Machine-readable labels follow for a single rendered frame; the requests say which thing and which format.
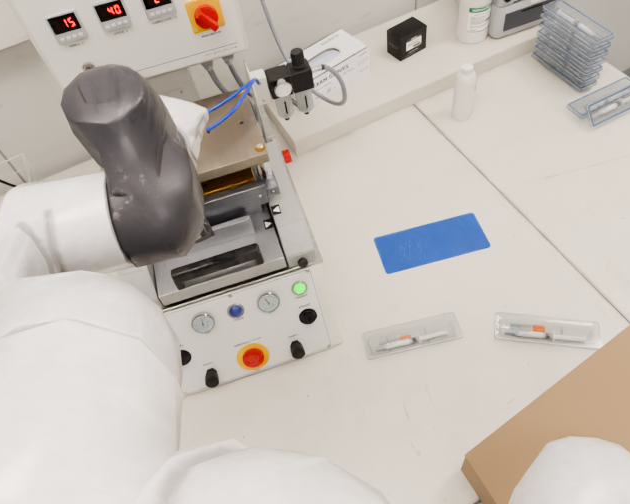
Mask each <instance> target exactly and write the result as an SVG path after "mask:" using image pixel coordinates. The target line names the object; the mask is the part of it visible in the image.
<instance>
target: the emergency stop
mask: <svg viewBox="0 0 630 504"><path fill-rule="evenodd" d="M263 361H264V354H263V352H262V351H261V350H259V349H256V348H253V349H249V350H247V351H246V352H245V353H244V354H243V363H244V364H245V365H246V366H247V367H250V368H255V367H258V366H260V365H261V364H262V363H263Z"/></svg>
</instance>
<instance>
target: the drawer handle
mask: <svg viewBox="0 0 630 504"><path fill-rule="evenodd" d="M255 259H256V262H257V264H258V265H260V264H263V263H264V260H263V257H262V253H261V251H260V248H259V245H258V244H257V243H253V244H250V245H247V246H244V247H241V248H238V249H234V250H231V251H228V252H225V253H222V254H218V255H215V256H212V257H209V258H206V259H203V260H199V261H196V262H193V263H190V264H187V265H183V266H180V267H177V268H174V269H172V270H171V277H172V279H173V282H174V284H175V285H176V287H177V289H178V290H181V289H184V288H185V285H184V282H186V281H189V280H192V279H195V278H198V277H202V276H205V275H208V274H211V273H214V272H217V271H220V270H224V269H227V268H230V267H233V266H236V265H239V264H243V263H246V262H249V261H252V260H255Z"/></svg>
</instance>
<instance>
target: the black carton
mask: <svg viewBox="0 0 630 504"><path fill-rule="evenodd" d="M426 34H427V25H426V24H424V23H423V22H421V21H420V20H418V19H416V18H415V17H413V16H412V17H410V18H408V19H406V20H404V21H403V22H401V23H399V24H397V25H395V26H393V27H391V28H389V29H387V52H388V53H389V54H391V55H392V56H393V57H395V58H396V59H398V60H399V61H400V62H401V61H403V60H404V59H406V58H408V57H410V56H412V55H413V54H415V53H417V52H419V51H421V50H423V49H424V48H426Z"/></svg>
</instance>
